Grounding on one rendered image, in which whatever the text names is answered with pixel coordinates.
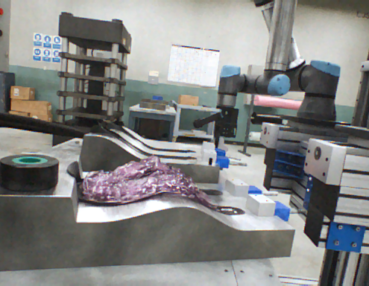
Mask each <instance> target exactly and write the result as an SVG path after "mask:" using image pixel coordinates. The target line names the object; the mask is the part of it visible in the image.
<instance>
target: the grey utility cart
mask: <svg viewBox="0 0 369 286"><path fill-rule="evenodd" d="M171 102H172V103H173V104H174V110H175V111H176V113H177V116H175V122H174V133H173V139H172V143H175V142H176V138H177V137H178V136H185V137H193V138H205V139H206V140H205V142H209V143H212V141H213V136H214V134H213V130H214V126H215V122H213V123H212V122H210V123H208V128H207V132H206V135H201V134H196V133H191V130H179V129H178V128H179V123H180V109H187V110H193V111H204V112H209V115H212V114H213V113H217V112H220V109H216V108H206V107H202V106H190V105H180V104H177V103H175V102H174V101H173V100H171ZM211 131H212V132H211ZM209 139H210V140H211V141H210V140H209Z"/></svg>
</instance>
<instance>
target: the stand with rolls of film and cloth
mask: <svg viewBox="0 0 369 286"><path fill-rule="evenodd" d="M254 97H255V95H251V99H250V110H249V113H248V117H247V129H246V133H245V144H244V148H243V151H241V150H238V152H240V153H241V154H244V155H246V156H251V155H250V154H248V153H246V150H247V139H248V136H249V139H250V140H257V141H259V140H260V137H261V133H254V132H250V135H249V131H250V122H251V123H252V124H259V125H262V123H263V122H265V123H269V124H282V122H283V120H282V119H281V118H280V115H277V114H271V113H260V112H253V101H254V103H255V105H260V106H264V107H274V108H283V109H292V110H298V108H299V107H300V105H301V103H302V101H295V100H285V99H281V98H272V97H263V96H258V95H257V96H256V97H255V99H254ZM252 112H253V113H252ZM283 125H284V124H283Z"/></svg>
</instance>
